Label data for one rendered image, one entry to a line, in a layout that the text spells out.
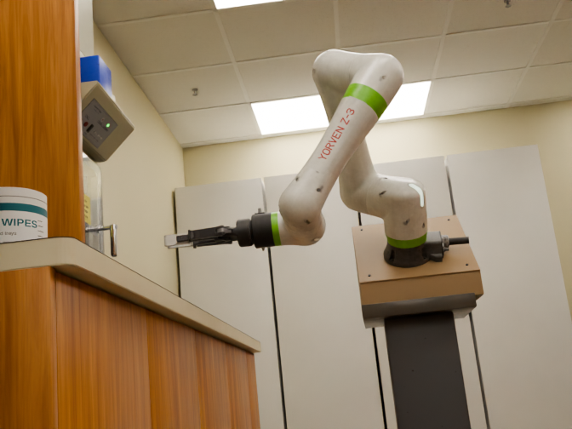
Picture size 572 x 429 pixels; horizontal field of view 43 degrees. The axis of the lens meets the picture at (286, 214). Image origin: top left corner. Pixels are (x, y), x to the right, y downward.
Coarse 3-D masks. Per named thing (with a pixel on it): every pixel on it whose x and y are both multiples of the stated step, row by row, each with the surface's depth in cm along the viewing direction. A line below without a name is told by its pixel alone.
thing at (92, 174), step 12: (84, 156) 197; (84, 168) 195; (96, 168) 205; (84, 180) 194; (96, 180) 204; (84, 192) 193; (96, 192) 203; (96, 204) 202; (96, 216) 200; (96, 228) 199; (96, 240) 198
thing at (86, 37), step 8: (80, 0) 212; (88, 0) 220; (80, 8) 212; (88, 8) 219; (80, 16) 211; (88, 16) 218; (80, 24) 210; (88, 24) 217; (80, 32) 209; (88, 32) 216; (80, 40) 208; (88, 40) 215; (80, 48) 207; (88, 48) 214
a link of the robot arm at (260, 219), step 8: (256, 216) 194; (264, 216) 194; (256, 224) 192; (264, 224) 192; (256, 232) 192; (264, 232) 192; (256, 240) 193; (264, 240) 193; (272, 240) 193; (256, 248) 195; (264, 248) 195
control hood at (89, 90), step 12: (84, 84) 182; (96, 84) 182; (84, 96) 181; (96, 96) 185; (108, 96) 190; (84, 108) 184; (108, 108) 193; (120, 120) 202; (120, 132) 206; (84, 144) 196; (108, 144) 205; (120, 144) 211; (96, 156) 205; (108, 156) 210
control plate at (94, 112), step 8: (96, 104) 187; (88, 112) 186; (96, 112) 189; (104, 112) 193; (88, 120) 188; (96, 120) 192; (104, 120) 195; (112, 120) 199; (96, 128) 194; (104, 128) 198; (112, 128) 201; (88, 136) 194; (96, 136) 197; (104, 136) 200; (96, 144) 200
